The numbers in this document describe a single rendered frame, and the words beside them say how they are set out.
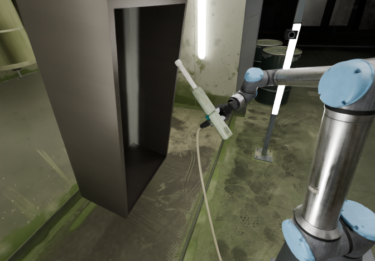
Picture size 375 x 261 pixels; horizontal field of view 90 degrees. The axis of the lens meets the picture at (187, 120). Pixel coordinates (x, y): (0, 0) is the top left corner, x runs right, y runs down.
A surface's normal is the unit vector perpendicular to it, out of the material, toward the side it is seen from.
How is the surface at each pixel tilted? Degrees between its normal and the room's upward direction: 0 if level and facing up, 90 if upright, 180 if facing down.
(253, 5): 90
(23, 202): 57
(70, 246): 0
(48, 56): 90
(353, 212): 5
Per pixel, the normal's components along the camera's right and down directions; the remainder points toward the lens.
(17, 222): 0.76, -0.31
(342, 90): -0.98, 0.01
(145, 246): -0.04, -0.84
